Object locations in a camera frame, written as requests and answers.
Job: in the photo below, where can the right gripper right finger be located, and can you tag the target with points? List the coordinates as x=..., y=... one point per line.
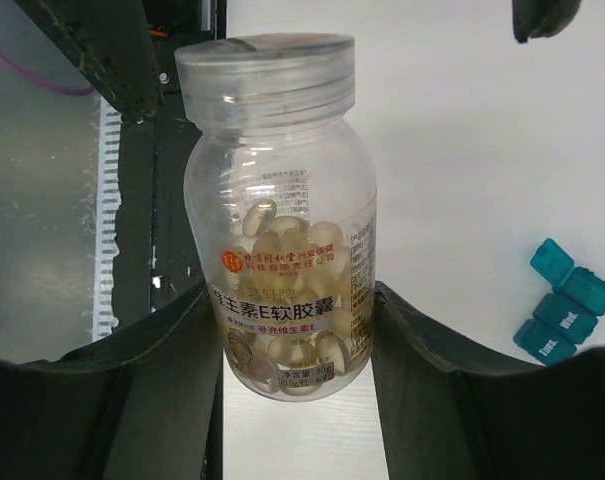
x=451, y=408

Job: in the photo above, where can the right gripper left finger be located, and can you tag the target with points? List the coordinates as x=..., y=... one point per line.
x=143, y=403

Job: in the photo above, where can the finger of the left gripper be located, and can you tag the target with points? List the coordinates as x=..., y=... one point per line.
x=110, y=45
x=534, y=19

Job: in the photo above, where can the teal pill organizer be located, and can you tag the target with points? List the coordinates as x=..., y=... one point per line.
x=566, y=316

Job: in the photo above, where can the clear pill bottle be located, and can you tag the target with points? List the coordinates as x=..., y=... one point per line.
x=280, y=193

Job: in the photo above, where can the white slotted cable duct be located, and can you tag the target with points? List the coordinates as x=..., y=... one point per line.
x=108, y=200

